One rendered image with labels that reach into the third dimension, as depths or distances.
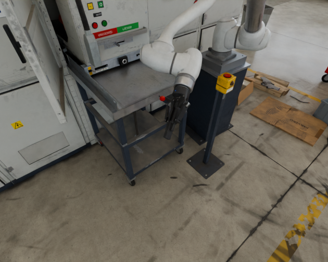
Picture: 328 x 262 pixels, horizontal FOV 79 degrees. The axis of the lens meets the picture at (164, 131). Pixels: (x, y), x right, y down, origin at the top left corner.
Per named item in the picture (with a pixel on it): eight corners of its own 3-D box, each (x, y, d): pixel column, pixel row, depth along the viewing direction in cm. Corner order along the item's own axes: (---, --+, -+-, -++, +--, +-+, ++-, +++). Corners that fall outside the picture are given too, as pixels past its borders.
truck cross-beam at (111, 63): (154, 53, 150) (153, 45, 146) (86, 76, 127) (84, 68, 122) (150, 51, 153) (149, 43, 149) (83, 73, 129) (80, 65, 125)
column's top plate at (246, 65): (218, 51, 184) (219, 49, 183) (250, 66, 164) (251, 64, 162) (189, 61, 170) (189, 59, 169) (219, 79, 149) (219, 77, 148)
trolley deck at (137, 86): (194, 82, 136) (196, 74, 131) (114, 121, 108) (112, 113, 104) (139, 50, 173) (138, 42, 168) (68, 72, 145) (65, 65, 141)
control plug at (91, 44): (102, 65, 119) (95, 35, 106) (95, 68, 117) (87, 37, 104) (97, 61, 123) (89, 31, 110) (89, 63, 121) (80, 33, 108)
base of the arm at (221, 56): (215, 48, 172) (216, 41, 169) (237, 55, 159) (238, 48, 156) (201, 53, 165) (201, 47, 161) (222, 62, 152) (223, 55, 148)
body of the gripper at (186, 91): (194, 93, 89) (188, 111, 87) (180, 95, 95) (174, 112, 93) (184, 83, 84) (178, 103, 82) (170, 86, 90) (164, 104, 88)
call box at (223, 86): (232, 90, 127) (237, 76, 120) (224, 95, 124) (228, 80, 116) (223, 84, 132) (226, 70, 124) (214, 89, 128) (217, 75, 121)
